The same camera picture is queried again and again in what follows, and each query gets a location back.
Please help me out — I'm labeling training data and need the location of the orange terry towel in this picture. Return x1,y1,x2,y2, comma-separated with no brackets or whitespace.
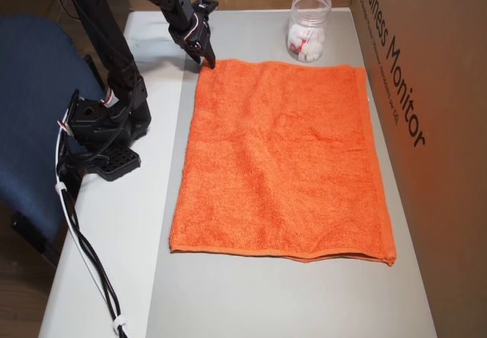
169,58,399,267

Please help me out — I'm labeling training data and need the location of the blue office chair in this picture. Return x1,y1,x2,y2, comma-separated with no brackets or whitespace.
0,14,110,269

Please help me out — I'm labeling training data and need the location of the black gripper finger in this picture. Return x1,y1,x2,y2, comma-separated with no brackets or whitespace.
184,40,203,65
199,25,218,71

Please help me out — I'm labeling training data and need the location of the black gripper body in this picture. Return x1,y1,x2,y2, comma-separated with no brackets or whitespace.
166,5,211,52

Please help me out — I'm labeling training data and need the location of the clear plastic jar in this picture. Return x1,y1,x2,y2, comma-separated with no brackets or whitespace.
285,0,332,63

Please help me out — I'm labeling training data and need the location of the black square wrist camera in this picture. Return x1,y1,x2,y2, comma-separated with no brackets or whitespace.
193,0,219,16

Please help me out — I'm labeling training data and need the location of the black and white cable bundle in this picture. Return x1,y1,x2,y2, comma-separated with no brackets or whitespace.
55,124,119,322
56,151,123,338

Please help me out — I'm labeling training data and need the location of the brown wooden back rail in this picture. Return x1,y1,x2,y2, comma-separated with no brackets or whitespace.
128,0,359,12

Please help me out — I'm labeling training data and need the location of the cardboard box Business Monitor print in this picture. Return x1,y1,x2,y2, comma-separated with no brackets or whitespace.
349,0,487,338

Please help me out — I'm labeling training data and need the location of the grey table mat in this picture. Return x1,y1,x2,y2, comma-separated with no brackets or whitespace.
144,8,438,338

